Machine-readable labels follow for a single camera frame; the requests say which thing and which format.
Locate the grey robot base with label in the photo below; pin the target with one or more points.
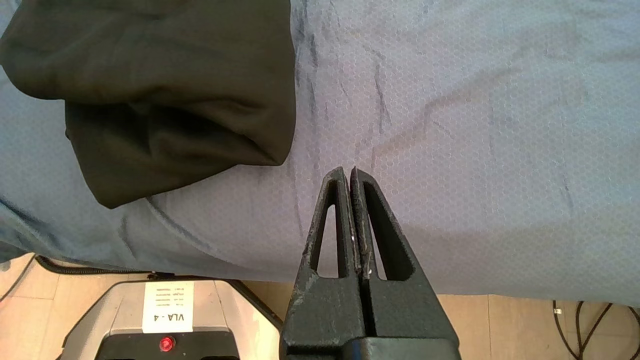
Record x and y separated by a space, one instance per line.
90 320

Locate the black garment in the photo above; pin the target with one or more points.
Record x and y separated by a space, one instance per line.
175 90

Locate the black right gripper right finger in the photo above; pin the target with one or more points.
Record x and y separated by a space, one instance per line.
410 310

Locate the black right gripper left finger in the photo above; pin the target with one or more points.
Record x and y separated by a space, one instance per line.
325 310

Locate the blue bed sheet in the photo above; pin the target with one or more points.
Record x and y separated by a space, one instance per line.
450 125

